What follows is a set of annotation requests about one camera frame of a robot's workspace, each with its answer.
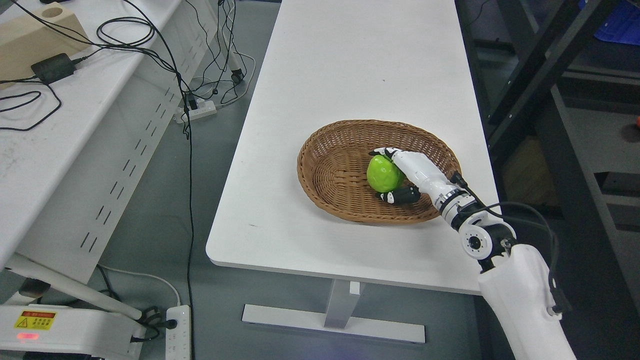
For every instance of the white robotic hand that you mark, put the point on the white robotic hand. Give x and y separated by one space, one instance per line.
419 170

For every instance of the green apple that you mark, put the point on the green apple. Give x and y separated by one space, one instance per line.
383 175

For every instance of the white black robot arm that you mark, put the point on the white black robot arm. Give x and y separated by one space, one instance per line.
515 280

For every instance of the black metal shelf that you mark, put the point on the black metal shelf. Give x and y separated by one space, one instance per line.
559 110

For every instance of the brown wicker basket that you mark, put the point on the brown wicker basket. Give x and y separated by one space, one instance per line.
332 165

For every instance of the white standing desk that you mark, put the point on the white standing desk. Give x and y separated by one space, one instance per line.
339 79

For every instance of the white far power strip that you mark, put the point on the white far power strip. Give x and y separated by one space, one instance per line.
204 108

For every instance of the blue plastic bin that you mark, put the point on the blue plastic bin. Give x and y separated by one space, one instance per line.
619 24

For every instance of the white floor power strip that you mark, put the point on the white floor power strip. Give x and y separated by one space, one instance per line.
179 338

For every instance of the white perforated side table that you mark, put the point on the white perforated side table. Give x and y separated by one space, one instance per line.
66 183

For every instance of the black power adapter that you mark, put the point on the black power adapter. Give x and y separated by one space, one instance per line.
54 68

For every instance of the beige wooden block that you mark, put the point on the beige wooden block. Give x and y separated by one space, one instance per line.
26 40

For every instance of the white machine base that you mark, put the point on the white machine base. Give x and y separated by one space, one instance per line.
61 329

